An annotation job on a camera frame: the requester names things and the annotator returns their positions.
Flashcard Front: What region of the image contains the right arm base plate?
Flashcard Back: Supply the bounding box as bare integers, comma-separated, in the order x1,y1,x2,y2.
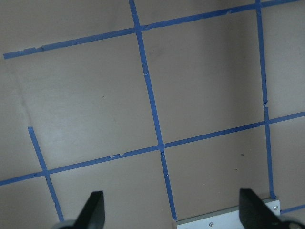
175,198,282,229

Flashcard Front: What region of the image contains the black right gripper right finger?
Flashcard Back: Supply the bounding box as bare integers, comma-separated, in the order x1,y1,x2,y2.
239,187,305,229

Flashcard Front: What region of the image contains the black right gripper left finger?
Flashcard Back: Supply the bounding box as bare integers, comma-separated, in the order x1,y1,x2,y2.
49,190,106,229

